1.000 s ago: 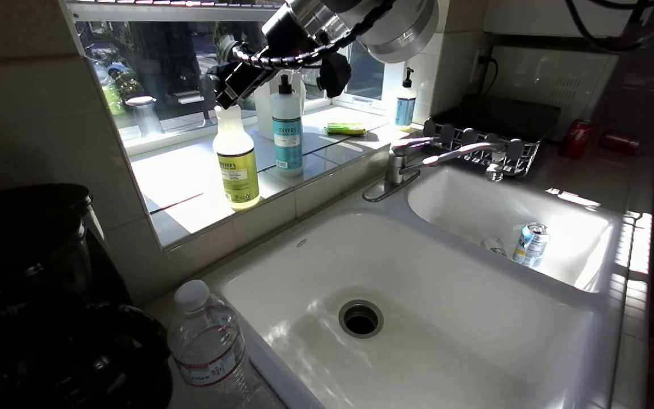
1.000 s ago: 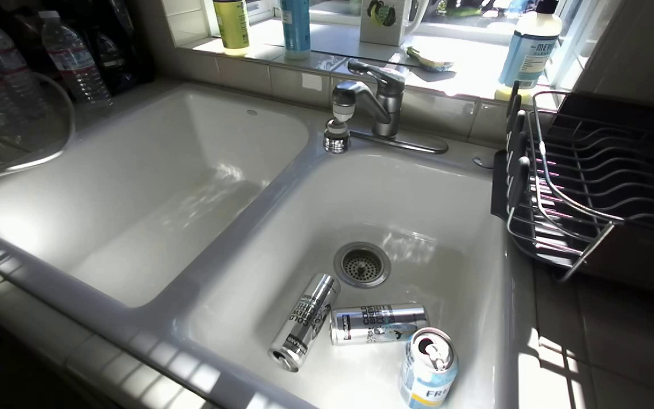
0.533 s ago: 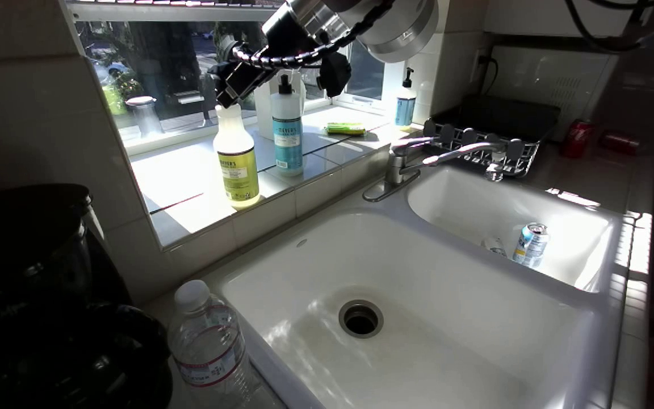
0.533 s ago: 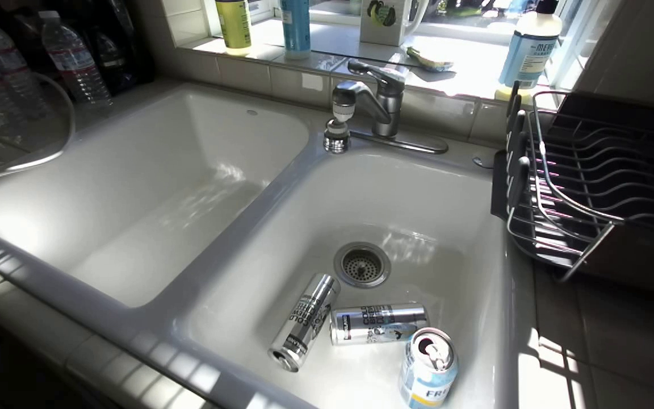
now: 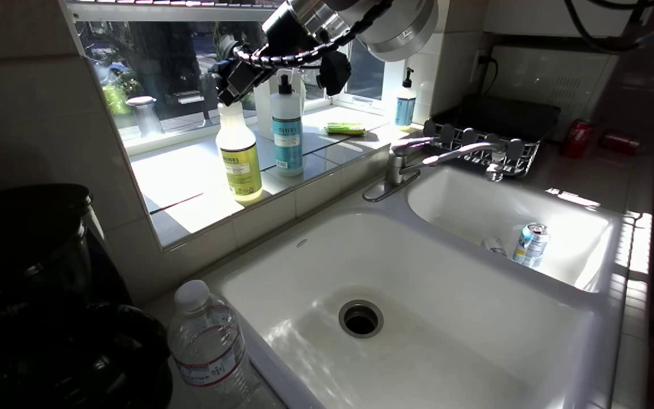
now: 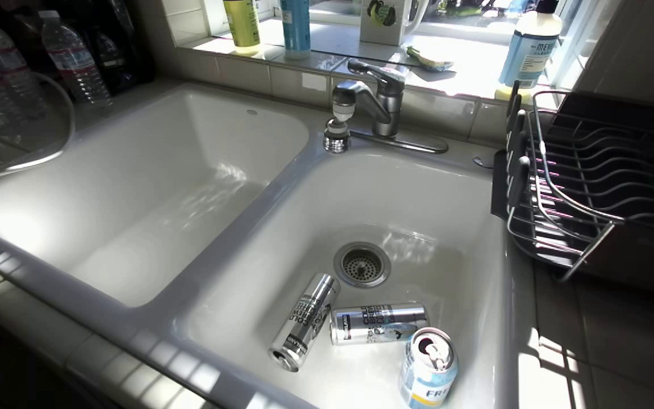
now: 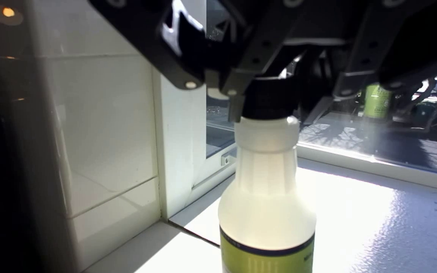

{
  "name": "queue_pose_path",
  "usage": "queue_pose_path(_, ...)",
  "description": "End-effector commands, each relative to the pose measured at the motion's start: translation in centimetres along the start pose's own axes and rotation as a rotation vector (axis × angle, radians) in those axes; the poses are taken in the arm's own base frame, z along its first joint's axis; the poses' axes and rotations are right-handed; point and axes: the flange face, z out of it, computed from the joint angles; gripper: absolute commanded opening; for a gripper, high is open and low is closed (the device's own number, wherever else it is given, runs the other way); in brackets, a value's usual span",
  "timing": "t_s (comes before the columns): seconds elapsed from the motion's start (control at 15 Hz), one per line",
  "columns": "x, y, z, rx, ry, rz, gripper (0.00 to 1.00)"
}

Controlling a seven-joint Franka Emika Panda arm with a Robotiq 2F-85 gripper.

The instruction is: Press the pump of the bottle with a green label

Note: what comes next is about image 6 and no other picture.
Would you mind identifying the green label spray bottle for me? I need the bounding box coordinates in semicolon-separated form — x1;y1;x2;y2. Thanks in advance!
224;0;260;55

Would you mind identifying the blue white opened can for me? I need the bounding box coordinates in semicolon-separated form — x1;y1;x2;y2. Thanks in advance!
400;328;460;409

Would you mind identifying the black dish drying rack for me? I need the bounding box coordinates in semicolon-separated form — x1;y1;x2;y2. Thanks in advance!
495;87;654;288

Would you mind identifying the blue label soap pump bottle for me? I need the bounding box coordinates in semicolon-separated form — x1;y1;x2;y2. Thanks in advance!
499;0;564;88

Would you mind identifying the chrome sink faucet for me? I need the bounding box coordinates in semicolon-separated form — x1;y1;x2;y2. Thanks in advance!
323;60;451;155

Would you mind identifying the silver can upright lying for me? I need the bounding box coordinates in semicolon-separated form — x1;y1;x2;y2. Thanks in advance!
271;272;339;373

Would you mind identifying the blue label spray bottle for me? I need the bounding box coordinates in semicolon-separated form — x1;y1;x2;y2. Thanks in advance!
279;0;312;55

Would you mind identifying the metal strainer drain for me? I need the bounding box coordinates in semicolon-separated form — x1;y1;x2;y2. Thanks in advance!
334;242;390;288

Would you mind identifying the silver can tilted lying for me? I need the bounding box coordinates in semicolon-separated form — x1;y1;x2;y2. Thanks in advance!
329;304;428;345

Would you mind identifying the white double basin sink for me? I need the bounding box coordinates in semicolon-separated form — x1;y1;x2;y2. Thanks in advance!
0;85;514;409

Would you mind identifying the clear plastic water bottle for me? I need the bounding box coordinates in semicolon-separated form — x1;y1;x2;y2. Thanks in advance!
40;10;110;105

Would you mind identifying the green sponge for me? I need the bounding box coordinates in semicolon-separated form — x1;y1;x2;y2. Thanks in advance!
404;45;454;74

